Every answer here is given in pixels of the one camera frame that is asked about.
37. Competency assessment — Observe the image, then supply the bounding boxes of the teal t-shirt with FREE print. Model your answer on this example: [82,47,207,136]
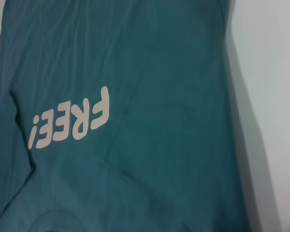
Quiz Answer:
[0,0,267,232]

